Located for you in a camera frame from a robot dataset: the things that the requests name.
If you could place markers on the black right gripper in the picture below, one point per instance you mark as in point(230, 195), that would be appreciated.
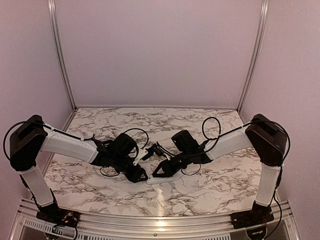
point(168, 170)

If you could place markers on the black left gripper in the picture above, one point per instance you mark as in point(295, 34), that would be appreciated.
point(134, 176)

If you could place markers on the white remote control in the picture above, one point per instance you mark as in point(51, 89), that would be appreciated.
point(160, 180)

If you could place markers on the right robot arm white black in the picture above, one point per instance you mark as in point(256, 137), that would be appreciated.
point(269, 139)

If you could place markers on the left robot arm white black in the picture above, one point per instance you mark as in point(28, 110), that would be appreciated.
point(26, 139)

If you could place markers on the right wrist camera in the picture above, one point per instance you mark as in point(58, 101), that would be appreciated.
point(159, 151)

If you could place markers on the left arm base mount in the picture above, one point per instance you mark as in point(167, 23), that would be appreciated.
point(59, 216)

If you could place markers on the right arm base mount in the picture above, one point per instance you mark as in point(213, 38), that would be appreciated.
point(253, 217)

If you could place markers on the front aluminium rail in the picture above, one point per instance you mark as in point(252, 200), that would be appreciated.
point(99, 226)

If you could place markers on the right aluminium frame post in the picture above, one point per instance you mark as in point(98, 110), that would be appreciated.
point(261, 28)

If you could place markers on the aluminium frame post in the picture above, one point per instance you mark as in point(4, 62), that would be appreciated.
point(261, 28)
point(59, 51)

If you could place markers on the left aluminium frame post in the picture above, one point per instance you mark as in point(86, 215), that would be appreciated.
point(59, 51)

